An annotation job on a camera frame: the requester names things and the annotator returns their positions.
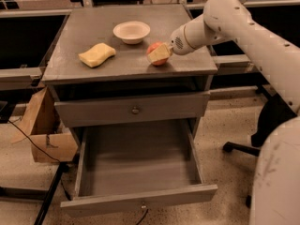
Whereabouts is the grey drawer cabinet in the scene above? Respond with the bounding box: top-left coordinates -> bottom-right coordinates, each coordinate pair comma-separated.
41,4 -> 219,218

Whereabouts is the closed top grey drawer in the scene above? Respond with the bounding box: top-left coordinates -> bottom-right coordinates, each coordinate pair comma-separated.
54,92 -> 210,128

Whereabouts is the black floor cable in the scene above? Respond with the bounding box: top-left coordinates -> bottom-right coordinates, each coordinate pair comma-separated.
7,119 -> 72,202

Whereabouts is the black metal stand leg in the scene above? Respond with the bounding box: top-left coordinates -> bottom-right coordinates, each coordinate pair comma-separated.
0,162 -> 68,225

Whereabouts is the open middle grey drawer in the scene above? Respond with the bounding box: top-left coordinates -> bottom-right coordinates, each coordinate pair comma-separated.
61,119 -> 218,218

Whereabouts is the yellow sponge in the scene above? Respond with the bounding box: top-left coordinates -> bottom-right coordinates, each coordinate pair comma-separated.
78,43 -> 116,68

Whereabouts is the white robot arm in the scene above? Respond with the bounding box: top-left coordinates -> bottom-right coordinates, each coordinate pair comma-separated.
147,0 -> 300,225

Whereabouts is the white paper bowl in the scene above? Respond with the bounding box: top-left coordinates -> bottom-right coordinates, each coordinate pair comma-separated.
112,22 -> 151,45

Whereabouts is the brown cardboard box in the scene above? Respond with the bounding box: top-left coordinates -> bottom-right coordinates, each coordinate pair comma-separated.
11,88 -> 78,163

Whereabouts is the red apple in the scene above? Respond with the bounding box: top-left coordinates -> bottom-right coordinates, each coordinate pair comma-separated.
146,40 -> 173,67

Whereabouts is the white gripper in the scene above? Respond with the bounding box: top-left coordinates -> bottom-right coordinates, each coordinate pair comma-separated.
146,25 -> 196,64

